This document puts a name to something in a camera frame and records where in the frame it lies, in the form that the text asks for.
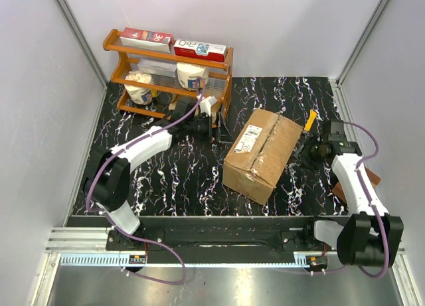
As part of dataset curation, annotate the tan carton left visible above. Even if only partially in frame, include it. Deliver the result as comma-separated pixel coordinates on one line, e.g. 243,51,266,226
168,94,179,111

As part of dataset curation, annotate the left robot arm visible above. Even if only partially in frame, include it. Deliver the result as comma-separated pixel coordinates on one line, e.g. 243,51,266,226
81,96,229,250

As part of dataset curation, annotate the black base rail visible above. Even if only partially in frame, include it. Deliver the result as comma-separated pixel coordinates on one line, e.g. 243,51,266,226
64,217,335,268

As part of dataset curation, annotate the grey flat box on shelf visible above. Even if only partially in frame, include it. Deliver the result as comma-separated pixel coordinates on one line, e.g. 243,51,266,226
137,58,177,78

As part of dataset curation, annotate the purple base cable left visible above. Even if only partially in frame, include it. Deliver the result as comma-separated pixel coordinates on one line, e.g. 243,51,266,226
126,234,189,285

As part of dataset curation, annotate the red toothpaste box left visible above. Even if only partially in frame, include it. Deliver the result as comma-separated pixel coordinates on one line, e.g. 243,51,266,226
120,27,174,53

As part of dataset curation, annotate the yellow utility knife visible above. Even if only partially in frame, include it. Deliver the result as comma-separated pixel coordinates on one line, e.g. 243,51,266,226
303,109,317,134

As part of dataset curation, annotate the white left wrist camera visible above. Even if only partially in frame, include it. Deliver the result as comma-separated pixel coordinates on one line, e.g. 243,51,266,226
199,96,217,116

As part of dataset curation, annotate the brown sponge pack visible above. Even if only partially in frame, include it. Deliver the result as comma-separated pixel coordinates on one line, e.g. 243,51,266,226
332,167,381,204

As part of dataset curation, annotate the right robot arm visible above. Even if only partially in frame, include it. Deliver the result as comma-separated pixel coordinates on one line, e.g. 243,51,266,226
295,120,404,275

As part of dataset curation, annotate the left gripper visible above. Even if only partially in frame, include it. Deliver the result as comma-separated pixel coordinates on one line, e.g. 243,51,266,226
186,114,235,145

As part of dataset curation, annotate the white cup middle shelf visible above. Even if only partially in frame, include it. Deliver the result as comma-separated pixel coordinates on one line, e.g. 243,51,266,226
177,62,210,91

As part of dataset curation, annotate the orange wooden shelf rack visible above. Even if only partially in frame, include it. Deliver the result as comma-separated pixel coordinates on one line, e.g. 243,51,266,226
103,29,234,118

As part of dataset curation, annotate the red white toothpaste box right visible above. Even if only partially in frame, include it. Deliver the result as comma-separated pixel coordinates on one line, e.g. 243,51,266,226
173,39,227,62

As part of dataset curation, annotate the white cup lower left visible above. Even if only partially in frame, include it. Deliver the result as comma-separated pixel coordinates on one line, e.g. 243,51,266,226
124,70,157,106

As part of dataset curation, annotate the brown cardboard express box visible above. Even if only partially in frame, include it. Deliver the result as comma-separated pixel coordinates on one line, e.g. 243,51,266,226
222,109,303,205

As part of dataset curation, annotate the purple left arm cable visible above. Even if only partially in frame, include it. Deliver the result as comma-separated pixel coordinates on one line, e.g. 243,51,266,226
85,76,206,237

